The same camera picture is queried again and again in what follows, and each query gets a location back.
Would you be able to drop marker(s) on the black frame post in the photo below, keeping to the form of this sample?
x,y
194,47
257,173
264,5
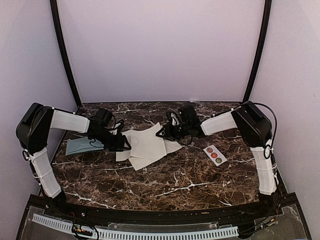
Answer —
x,y
63,51
259,50

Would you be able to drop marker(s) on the white sticker sheet with seals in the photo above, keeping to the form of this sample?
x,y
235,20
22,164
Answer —
x,y
215,155

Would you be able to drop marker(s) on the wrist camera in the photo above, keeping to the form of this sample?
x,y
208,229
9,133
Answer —
x,y
103,117
187,114

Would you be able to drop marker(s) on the left black frame post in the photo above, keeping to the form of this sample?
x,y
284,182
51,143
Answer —
x,y
63,51

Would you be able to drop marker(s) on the white slotted cable duct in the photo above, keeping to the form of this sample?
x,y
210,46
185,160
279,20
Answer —
x,y
121,231

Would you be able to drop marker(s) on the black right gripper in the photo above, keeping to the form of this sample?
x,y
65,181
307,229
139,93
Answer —
x,y
168,133

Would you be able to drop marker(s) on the black front rail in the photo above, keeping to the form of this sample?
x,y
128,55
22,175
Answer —
x,y
98,216

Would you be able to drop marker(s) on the cream letter paper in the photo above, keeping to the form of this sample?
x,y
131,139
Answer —
x,y
144,144

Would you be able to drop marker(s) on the blue-grey envelope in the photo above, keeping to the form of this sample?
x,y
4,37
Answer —
x,y
82,145

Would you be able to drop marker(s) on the white-sleeved robot arm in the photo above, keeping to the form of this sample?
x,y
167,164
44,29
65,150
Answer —
x,y
34,135
257,133

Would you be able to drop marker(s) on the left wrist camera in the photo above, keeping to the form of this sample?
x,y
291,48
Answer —
x,y
103,117

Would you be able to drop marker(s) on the white-sleeved left robot arm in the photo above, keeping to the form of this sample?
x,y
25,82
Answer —
x,y
34,135

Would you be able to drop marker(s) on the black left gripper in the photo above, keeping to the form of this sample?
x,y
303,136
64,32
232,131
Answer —
x,y
118,145

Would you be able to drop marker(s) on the white-sleeved right robot arm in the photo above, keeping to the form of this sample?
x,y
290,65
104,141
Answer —
x,y
257,133

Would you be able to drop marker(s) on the right black frame post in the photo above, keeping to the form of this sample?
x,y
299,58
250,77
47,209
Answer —
x,y
259,50

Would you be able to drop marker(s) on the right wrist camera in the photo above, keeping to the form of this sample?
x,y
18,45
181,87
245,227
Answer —
x,y
187,114

